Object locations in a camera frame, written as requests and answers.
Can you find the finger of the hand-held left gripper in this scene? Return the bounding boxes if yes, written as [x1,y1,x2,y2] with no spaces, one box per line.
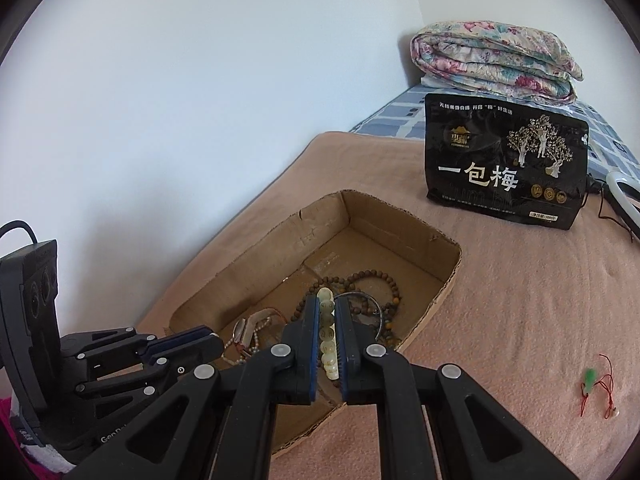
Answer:
[60,325,226,362]
[74,359,194,402]

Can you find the white ring light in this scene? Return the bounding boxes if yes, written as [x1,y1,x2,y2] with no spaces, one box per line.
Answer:
[605,170,640,243]

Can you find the green pendant on red cord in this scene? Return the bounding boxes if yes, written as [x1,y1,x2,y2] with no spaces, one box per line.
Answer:
[580,354,621,418]

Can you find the cream bead bracelet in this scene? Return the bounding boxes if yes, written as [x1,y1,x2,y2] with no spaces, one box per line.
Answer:
[315,284,338,381]

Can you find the black snack bag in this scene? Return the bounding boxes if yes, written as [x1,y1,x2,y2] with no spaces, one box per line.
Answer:
[424,92,591,231]

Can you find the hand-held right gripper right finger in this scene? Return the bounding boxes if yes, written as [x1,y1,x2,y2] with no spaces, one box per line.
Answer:
[335,304,581,480]

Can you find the folded floral quilt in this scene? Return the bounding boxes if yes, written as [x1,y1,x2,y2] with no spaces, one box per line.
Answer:
[410,21,585,105]

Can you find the red strap wristwatch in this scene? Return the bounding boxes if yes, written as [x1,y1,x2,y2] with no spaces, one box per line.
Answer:
[232,308,291,348]

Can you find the white pearl necklace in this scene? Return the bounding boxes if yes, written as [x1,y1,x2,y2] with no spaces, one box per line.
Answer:
[222,320,261,366]

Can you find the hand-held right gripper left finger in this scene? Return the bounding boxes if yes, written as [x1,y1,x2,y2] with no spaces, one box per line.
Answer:
[60,296,321,480]

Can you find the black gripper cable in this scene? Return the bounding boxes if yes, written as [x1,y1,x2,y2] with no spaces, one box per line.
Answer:
[0,220,40,247]

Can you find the dark metal bangle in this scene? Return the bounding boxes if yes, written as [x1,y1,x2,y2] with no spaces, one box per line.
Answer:
[335,290,386,346]

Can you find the brown wooden bead bracelet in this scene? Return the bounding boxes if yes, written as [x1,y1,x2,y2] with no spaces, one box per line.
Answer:
[350,270,403,351]

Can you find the blue checked bedsheet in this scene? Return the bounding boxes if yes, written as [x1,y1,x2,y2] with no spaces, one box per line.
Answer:
[348,85,640,196]

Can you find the long brown bead string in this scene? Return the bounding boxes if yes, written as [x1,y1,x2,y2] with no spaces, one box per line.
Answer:
[292,275,361,331]

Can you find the cardboard box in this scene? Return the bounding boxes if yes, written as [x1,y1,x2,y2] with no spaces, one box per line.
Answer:
[165,189,463,456]

